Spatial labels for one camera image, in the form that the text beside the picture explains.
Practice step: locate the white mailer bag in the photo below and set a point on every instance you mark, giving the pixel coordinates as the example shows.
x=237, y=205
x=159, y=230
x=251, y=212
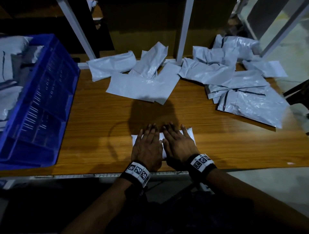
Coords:
x=190, y=134

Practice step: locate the wooden table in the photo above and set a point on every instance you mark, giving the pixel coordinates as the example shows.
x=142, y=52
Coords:
x=241, y=144

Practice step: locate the person's right forearm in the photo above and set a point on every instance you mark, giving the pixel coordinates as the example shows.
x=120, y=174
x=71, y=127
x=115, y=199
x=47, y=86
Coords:
x=260, y=202

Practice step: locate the left marker wristband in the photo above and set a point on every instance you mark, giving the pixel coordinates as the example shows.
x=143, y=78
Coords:
x=136, y=173

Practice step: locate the person's right hand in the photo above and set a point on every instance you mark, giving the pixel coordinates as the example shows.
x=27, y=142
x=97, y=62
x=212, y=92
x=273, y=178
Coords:
x=179, y=146

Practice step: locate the pile of grey mailer bags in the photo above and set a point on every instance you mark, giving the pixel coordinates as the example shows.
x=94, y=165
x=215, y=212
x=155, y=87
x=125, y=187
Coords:
x=145, y=87

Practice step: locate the brown wooden chair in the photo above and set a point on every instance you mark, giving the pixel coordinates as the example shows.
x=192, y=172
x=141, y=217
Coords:
x=298, y=94

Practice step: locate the packed white bags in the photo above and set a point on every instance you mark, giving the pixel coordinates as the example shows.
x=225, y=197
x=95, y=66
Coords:
x=9, y=72

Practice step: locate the person's left forearm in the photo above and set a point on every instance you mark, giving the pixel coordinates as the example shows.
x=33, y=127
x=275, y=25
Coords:
x=96, y=209

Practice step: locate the person's left hand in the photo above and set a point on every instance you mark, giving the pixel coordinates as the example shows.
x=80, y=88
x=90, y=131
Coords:
x=147, y=149

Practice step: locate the blue plastic crate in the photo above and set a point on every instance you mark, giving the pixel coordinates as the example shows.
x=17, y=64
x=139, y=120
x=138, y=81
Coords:
x=43, y=115

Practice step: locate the white metal shelf leg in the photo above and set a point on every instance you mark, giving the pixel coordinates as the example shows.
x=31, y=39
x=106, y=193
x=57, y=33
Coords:
x=185, y=29
x=285, y=28
x=76, y=29

